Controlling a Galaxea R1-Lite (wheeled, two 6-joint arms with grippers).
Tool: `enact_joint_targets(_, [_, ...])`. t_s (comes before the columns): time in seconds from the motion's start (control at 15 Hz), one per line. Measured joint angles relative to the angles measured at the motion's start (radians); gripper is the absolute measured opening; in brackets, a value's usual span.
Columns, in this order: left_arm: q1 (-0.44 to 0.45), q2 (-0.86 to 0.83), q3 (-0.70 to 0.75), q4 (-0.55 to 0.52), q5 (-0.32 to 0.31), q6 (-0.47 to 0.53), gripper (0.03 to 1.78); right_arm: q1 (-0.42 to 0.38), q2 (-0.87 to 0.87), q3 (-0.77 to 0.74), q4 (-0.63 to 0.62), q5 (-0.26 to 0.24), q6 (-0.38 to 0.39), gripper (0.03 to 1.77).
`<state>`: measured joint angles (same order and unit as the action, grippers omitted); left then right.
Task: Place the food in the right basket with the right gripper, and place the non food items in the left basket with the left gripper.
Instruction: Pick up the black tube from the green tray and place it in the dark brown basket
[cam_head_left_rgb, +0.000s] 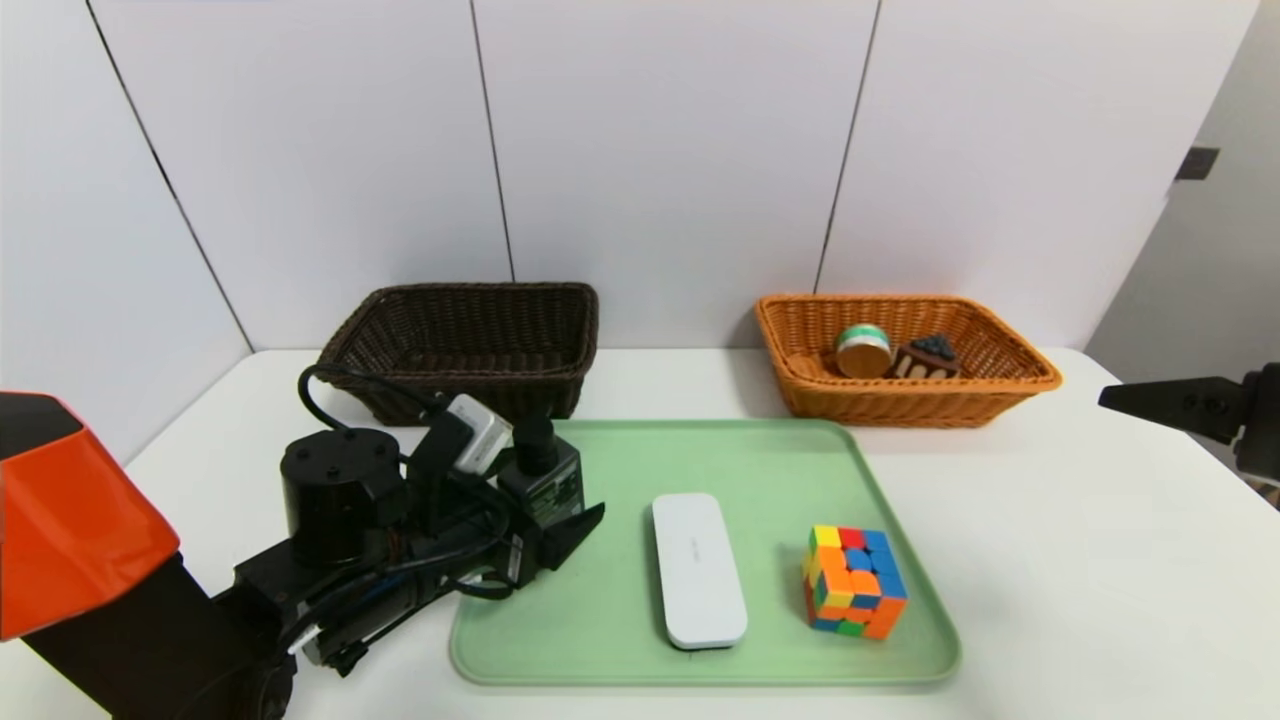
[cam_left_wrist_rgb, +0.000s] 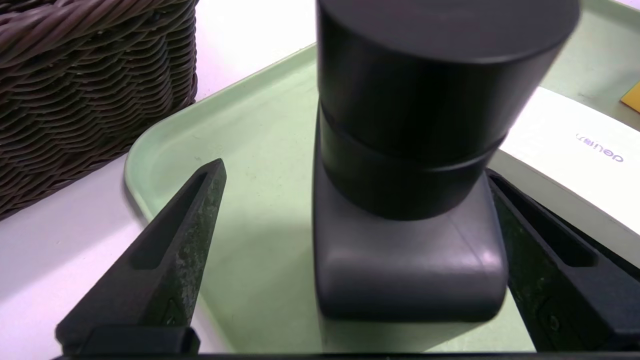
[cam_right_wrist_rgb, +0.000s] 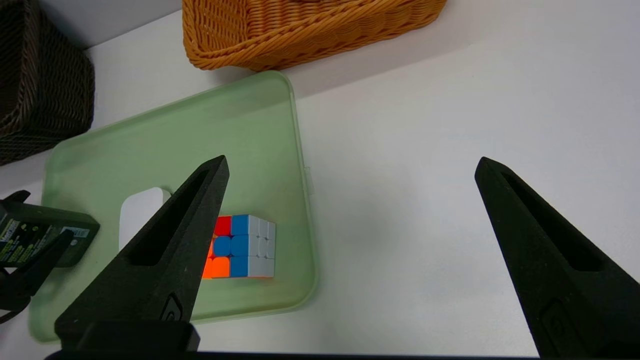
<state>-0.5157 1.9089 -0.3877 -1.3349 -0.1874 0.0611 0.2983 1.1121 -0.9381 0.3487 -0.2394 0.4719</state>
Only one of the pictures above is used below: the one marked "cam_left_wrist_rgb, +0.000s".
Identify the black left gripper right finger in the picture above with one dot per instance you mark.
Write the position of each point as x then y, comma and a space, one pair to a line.
565, 290

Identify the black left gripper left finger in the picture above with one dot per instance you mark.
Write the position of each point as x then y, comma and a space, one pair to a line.
170, 260

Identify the white oblong plastic case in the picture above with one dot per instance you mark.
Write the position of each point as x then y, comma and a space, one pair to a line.
565, 165

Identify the dark bottle with black cap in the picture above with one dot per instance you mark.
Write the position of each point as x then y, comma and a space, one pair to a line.
410, 150

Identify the dark brown wicker basket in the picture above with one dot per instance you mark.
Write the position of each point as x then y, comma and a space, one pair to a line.
90, 100

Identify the light green plastic tray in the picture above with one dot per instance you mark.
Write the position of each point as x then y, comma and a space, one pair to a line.
260, 175

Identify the colourful puzzle cube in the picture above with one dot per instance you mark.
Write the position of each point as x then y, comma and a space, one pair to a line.
632, 97

